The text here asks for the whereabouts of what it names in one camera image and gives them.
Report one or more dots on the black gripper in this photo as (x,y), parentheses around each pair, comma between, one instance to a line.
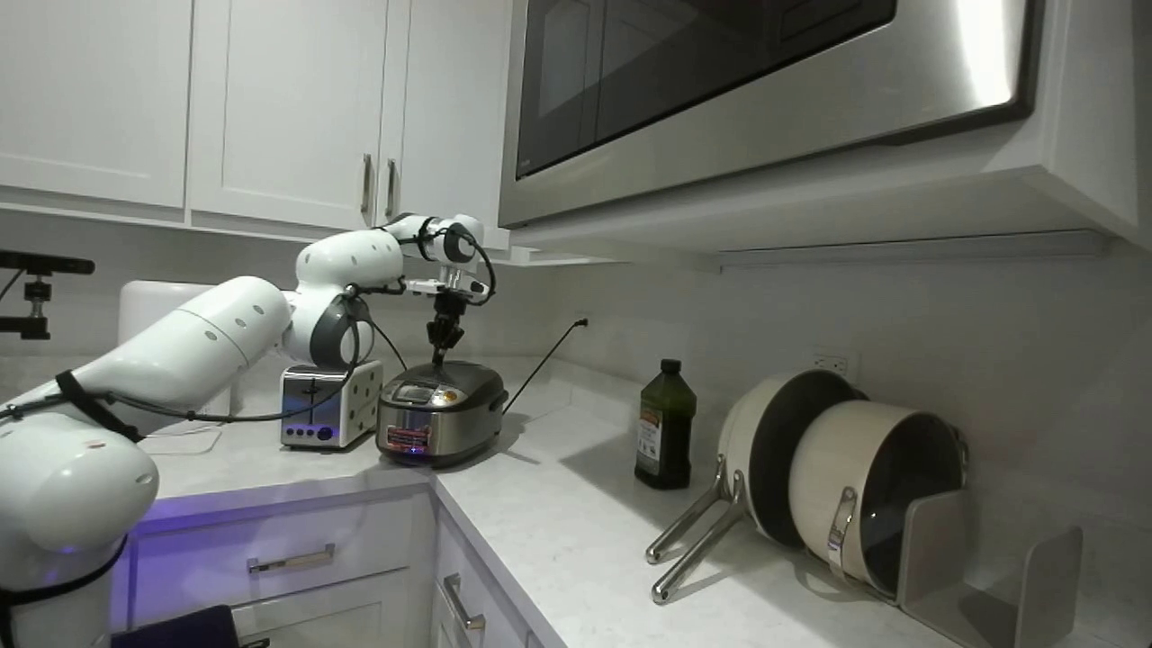
(449,312)

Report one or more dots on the silver black rice cooker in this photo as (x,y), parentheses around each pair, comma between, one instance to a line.
(439,414)

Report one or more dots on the white silver toaster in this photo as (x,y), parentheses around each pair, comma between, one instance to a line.
(315,414)

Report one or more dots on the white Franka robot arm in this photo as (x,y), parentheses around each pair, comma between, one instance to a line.
(203,342)

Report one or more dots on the white lower cabinets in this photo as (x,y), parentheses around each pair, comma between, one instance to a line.
(349,535)

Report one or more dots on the dark glass oil bottle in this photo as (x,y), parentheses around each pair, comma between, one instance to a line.
(663,438)

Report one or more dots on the white air purifier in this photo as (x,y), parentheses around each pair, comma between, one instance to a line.
(148,306)

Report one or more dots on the cream frying pan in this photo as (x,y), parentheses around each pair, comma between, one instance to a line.
(736,443)
(694,555)

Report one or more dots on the stainless steel microwave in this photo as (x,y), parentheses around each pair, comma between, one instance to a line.
(769,131)

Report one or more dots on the dark blue cloth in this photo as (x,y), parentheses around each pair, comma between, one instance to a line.
(182,631)

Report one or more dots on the cream pot black interior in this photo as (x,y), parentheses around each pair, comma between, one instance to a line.
(841,468)

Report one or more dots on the grey pan rack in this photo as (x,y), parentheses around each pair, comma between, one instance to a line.
(939,551)

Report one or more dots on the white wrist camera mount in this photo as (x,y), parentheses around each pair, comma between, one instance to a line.
(445,287)

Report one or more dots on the white upper wall cabinets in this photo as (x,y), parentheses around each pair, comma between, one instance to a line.
(302,83)

